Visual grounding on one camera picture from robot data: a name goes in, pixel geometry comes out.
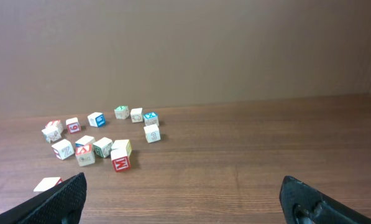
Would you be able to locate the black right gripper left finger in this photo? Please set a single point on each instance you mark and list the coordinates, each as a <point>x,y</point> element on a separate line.
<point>62,203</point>

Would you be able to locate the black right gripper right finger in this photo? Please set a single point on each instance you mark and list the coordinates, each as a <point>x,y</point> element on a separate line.
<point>302,203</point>

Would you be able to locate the wooden block red Q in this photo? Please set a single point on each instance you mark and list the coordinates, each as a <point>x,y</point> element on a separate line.
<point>47,183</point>

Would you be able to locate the wooden block yellow side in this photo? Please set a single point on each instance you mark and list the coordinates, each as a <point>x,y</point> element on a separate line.
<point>122,144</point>

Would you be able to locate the wooden block letter Z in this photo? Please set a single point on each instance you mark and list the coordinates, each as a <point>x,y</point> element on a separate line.
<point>63,149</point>

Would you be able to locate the wooden block red A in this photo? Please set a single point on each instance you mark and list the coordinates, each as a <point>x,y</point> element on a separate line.
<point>85,155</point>

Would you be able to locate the wooden block blue side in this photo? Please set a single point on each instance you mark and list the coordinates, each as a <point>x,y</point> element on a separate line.
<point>85,140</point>

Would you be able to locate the wooden block green side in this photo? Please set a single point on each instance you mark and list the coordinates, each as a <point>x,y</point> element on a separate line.
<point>103,147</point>

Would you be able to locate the wooden block teal butterfly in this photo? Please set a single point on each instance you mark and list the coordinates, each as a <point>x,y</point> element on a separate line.
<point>51,134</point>

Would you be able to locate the wooden block red M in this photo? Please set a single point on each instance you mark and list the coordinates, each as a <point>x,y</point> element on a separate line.
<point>120,160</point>

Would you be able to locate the wooden block red I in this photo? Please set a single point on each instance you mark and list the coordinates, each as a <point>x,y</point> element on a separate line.
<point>56,123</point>

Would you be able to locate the wooden block red 6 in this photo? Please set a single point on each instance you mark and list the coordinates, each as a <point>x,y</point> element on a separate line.
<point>73,125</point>

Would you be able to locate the wooden block blue E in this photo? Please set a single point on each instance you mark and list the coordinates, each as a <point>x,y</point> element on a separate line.
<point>96,119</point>

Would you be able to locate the wooden block green N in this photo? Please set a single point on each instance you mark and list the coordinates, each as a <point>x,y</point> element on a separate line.
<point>122,112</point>

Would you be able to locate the wooden block number 3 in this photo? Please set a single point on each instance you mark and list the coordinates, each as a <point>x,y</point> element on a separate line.
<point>152,133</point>

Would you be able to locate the plain wooden picture block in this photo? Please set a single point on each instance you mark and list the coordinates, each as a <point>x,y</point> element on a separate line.
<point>137,115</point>

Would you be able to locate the wooden block blue X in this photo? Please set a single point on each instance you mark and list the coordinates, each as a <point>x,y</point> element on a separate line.
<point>151,118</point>

